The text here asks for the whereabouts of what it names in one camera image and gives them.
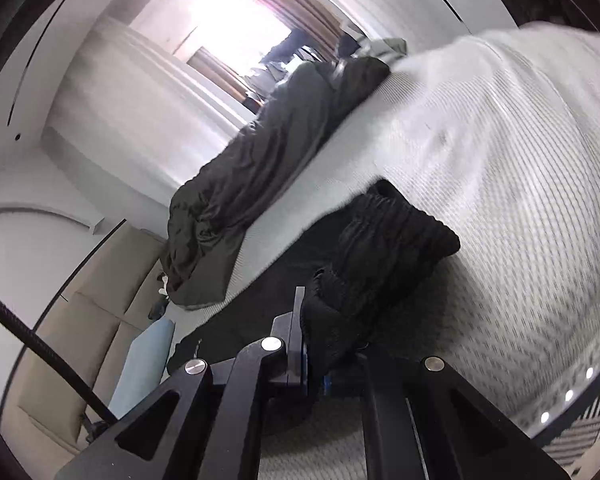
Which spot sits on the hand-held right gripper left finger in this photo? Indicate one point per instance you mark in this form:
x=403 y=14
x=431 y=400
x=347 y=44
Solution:
x=304 y=360

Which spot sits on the hanging clothes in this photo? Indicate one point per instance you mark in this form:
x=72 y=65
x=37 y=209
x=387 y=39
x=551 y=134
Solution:
x=285 y=57

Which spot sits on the brown curtain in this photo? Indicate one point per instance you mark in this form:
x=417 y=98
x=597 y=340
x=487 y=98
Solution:
x=310 y=15
x=220 y=75

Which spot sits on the beige padded headboard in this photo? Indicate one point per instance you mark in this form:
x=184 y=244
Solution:
x=80 y=320

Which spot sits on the white sheer curtain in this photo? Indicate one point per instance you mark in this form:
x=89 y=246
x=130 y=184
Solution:
x=130 y=100

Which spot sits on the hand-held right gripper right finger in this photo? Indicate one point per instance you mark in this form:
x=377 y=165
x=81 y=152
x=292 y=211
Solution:
x=328 y=384

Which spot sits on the light blue pillow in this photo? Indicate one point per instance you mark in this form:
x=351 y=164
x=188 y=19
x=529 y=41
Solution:
x=140 y=365

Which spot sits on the dark grey duvet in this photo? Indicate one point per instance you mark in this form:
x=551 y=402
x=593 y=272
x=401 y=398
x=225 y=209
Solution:
x=260 y=160

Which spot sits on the black pants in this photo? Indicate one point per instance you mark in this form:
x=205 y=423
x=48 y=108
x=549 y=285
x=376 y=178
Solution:
x=380 y=260

